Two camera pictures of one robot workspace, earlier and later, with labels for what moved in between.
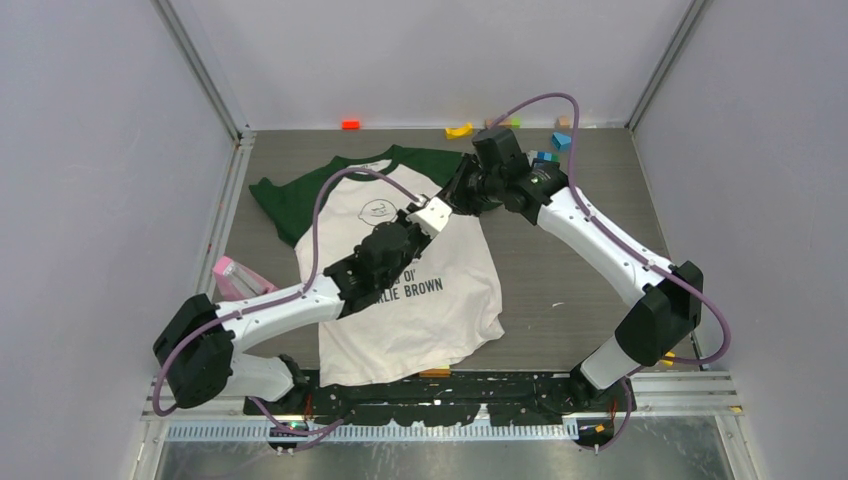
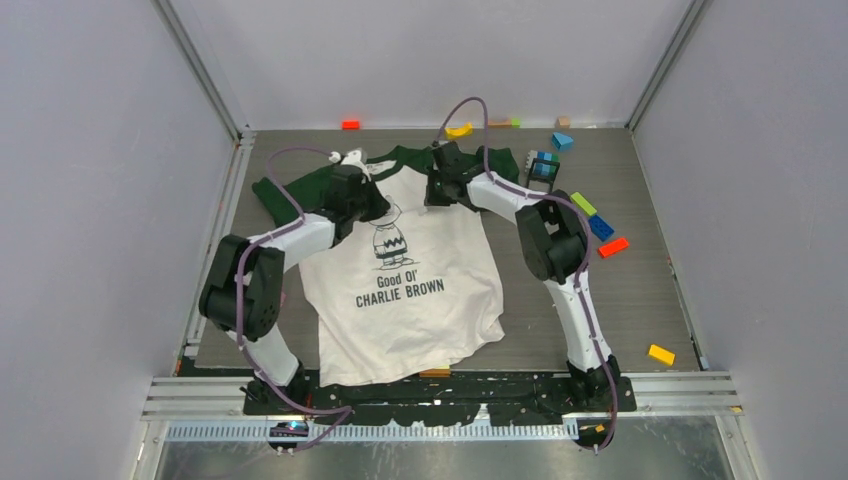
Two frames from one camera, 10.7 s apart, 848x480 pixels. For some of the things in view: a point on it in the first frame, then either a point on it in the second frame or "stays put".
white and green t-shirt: (437, 311) stays put
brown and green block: (514, 123) stays put
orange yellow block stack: (435, 372) stays put
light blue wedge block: (561, 142) stays put
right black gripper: (452, 194) to (431, 198)
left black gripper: (411, 220) to (380, 206)
